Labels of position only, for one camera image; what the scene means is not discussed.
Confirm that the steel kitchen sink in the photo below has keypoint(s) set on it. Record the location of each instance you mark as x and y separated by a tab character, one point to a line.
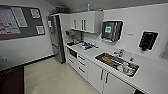
115	63

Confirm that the white drawer cabinet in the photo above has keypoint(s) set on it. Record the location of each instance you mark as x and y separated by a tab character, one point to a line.
81	65

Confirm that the stainless steel refrigerator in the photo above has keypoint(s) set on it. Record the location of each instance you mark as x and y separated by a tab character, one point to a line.
58	40

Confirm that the white upper wall cabinet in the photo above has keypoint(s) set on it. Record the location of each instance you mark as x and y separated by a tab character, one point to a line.
88	21

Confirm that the black coffee maker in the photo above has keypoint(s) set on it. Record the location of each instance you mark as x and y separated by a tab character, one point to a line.
70	35

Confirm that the dark paper towel dispenser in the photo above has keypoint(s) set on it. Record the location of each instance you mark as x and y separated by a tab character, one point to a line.
111	30

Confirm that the black wall soap dispenser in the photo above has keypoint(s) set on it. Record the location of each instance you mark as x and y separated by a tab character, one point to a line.
148	40

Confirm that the brown bowl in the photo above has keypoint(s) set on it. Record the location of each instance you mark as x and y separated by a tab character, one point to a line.
106	59

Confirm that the small green bottle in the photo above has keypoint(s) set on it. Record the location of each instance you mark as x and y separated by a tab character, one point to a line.
88	7

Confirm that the white cup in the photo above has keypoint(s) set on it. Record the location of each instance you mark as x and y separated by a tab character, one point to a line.
125	69

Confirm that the chrome sink faucet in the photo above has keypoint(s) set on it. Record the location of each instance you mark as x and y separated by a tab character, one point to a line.
120	52

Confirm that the white wall outlet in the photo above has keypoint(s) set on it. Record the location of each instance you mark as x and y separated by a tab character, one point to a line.
129	34

